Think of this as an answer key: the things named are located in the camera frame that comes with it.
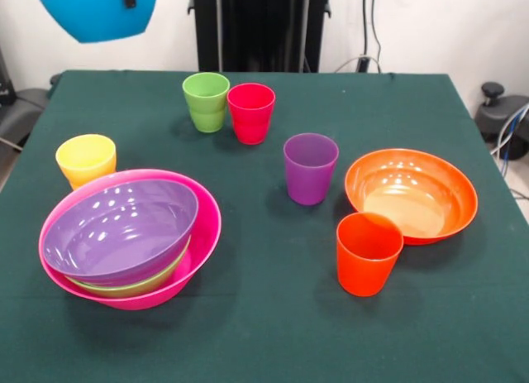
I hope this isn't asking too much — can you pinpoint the blue bowl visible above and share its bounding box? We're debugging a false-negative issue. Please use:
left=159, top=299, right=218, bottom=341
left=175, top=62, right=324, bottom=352
left=35, top=0, right=160, bottom=45

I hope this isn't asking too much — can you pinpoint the purple bowl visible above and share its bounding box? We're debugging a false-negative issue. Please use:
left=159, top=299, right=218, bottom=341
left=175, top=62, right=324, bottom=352
left=42, top=178, right=200, bottom=288

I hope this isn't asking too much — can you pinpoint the pink bowl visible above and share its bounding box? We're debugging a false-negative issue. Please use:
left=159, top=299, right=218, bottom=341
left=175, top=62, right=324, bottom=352
left=38, top=168, right=222, bottom=311

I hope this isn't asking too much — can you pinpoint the green bowl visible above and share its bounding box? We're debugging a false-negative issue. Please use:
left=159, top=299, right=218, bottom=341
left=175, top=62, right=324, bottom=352
left=64, top=233, right=193, bottom=299

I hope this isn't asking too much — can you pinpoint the orange bowl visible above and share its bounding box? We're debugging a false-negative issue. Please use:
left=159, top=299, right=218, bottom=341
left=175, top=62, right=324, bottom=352
left=344, top=148, right=479, bottom=247

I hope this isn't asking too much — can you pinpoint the green cup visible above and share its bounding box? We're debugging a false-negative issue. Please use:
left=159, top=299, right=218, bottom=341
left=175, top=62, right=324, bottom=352
left=188, top=105, right=228, bottom=133
left=182, top=71, right=231, bottom=113

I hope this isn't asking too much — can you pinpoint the black equipment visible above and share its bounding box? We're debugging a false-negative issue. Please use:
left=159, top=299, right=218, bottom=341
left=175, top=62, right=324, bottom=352
left=0, top=47, right=53, bottom=152

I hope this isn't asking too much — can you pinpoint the yellow cup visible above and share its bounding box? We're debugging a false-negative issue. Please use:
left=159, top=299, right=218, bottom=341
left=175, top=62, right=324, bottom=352
left=55, top=134, right=117, bottom=191

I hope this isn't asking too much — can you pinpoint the red cup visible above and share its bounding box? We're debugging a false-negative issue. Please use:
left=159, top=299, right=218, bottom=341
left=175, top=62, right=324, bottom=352
left=226, top=83, right=276, bottom=146

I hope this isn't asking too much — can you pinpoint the purple cup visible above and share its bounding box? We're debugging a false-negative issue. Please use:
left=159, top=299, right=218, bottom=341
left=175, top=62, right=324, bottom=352
left=283, top=132, right=340, bottom=206

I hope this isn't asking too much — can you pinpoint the orange cup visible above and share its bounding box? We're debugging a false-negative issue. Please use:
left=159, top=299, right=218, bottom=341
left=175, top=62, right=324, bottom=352
left=336, top=212, right=405, bottom=298

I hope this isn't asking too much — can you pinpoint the dark green tablecloth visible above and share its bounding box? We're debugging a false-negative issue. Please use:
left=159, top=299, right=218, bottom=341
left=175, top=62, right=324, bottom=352
left=0, top=69, right=529, bottom=383

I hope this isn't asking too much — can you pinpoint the black cable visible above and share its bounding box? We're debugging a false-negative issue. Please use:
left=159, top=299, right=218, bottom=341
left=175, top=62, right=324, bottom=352
left=362, top=0, right=369, bottom=60
left=370, top=0, right=383, bottom=74

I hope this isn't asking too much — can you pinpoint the grey cable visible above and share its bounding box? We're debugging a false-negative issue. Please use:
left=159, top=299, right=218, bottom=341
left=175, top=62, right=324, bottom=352
left=490, top=103, right=529, bottom=156

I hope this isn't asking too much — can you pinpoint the blue cable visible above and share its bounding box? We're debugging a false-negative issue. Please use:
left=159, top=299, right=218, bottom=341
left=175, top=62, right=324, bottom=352
left=500, top=104, right=524, bottom=165

